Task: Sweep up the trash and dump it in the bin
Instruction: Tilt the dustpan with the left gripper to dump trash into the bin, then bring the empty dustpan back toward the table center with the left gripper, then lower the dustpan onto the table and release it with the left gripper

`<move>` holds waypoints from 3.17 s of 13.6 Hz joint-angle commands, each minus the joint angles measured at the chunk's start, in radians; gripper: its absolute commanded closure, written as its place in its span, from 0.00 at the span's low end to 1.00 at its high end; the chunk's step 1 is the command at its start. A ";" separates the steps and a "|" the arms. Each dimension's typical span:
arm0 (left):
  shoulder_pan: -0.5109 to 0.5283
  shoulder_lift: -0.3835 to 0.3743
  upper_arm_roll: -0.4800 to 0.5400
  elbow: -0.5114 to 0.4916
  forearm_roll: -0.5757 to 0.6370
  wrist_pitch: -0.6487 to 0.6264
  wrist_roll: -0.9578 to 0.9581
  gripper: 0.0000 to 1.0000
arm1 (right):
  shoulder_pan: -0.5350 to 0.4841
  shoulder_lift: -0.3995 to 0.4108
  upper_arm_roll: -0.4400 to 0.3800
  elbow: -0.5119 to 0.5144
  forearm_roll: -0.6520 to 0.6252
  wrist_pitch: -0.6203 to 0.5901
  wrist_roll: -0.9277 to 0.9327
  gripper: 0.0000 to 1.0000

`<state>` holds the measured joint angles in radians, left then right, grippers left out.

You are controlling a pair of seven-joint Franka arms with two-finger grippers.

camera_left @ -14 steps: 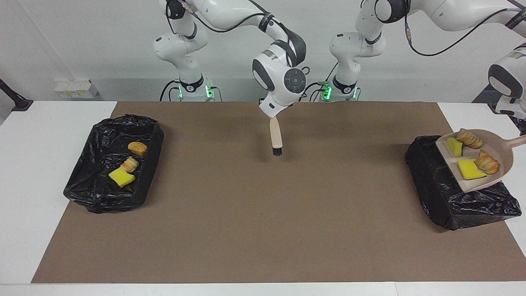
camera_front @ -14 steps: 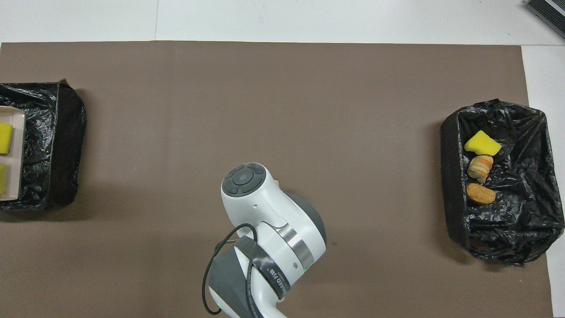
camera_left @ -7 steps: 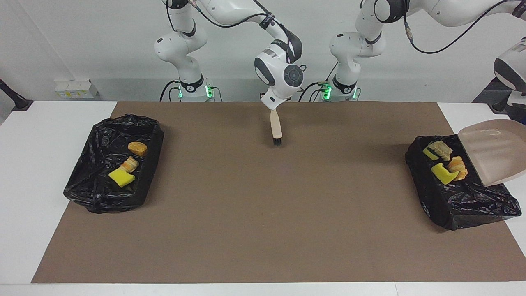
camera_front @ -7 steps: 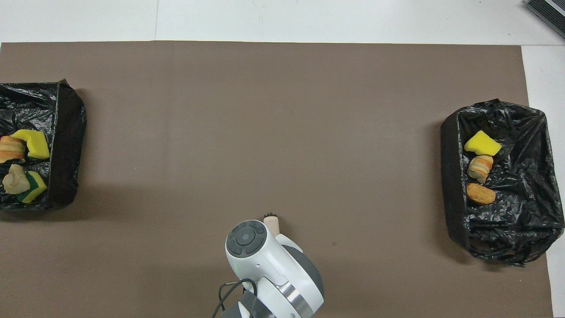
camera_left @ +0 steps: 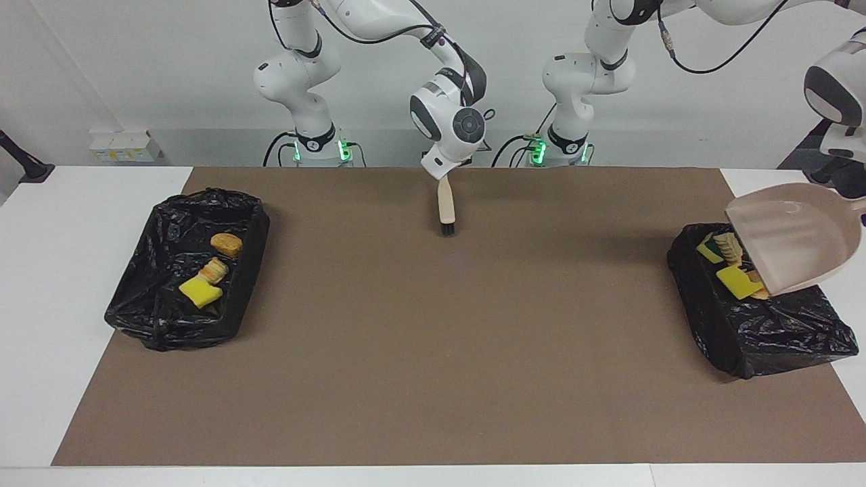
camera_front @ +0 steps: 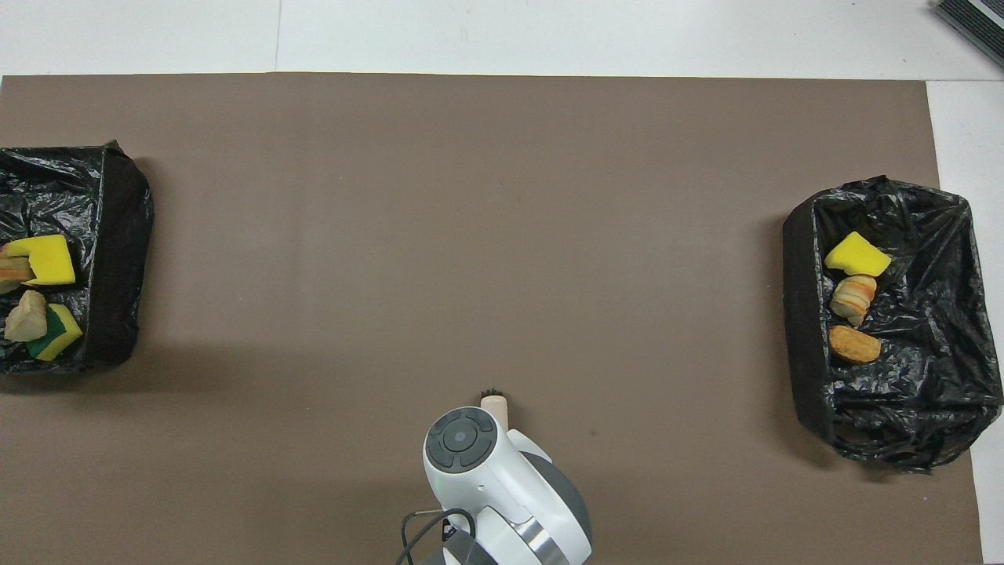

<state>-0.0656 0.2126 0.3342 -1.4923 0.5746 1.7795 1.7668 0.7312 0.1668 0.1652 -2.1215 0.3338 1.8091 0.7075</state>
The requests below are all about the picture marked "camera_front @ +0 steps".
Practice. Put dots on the notched yellow sponge piece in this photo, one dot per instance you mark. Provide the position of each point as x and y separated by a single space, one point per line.
49 259

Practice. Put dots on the pale toy bread chunk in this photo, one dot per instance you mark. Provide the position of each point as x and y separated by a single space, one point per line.
27 318

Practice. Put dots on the brown toy bread roll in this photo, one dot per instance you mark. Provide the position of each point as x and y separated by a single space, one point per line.
854 344

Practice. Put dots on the beige hand brush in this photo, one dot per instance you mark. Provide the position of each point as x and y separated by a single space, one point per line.
496 408

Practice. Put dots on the dark grey ribbed device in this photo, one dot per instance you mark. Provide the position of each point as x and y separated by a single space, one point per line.
973 20

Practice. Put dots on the bin with black bag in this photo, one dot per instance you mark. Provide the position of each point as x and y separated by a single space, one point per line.
118 259
925 377

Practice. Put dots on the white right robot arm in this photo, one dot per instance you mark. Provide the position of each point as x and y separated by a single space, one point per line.
502 486

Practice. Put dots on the toy croissant roll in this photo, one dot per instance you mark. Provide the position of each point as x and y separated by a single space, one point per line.
14 271
853 299

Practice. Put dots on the small yellow sponge piece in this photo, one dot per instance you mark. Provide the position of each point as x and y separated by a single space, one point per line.
64 333

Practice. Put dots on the brown table mat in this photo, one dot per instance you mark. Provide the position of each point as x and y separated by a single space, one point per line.
471 235

